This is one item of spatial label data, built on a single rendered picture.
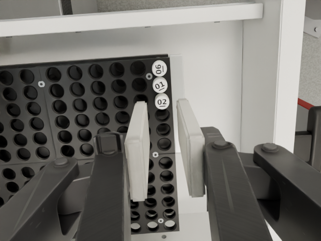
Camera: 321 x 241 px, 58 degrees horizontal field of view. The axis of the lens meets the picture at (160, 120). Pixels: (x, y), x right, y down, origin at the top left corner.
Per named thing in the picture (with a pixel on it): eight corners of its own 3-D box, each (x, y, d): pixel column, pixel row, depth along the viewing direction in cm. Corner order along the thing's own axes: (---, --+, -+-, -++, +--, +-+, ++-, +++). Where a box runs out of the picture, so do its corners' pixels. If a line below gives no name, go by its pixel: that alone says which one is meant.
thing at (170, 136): (169, 57, 25) (169, 57, 24) (179, 227, 30) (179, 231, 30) (147, 58, 25) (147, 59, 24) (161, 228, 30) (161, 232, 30)
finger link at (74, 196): (126, 212, 11) (50, 216, 11) (134, 156, 16) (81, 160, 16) (122, 177, 11) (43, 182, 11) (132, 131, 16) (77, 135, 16)
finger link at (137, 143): (146, 202, 13) (130, 202, 13) (150, 143, 20) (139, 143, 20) (141, 140, 12) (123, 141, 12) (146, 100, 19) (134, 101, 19)
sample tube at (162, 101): (167, 96, 29) (169, 109, 25) (155, 97, 29) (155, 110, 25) (166, 84, 29) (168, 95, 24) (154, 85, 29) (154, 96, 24)
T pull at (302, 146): (321, 104, 26) (329, 107, 25) (313, 177, 28) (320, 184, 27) (281, 106, 26) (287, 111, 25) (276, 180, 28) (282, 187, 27)
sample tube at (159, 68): (164, 55, 28) (166, 60, 23) (165, 68, 28) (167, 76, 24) (151, 56, 28) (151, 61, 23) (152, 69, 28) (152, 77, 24)
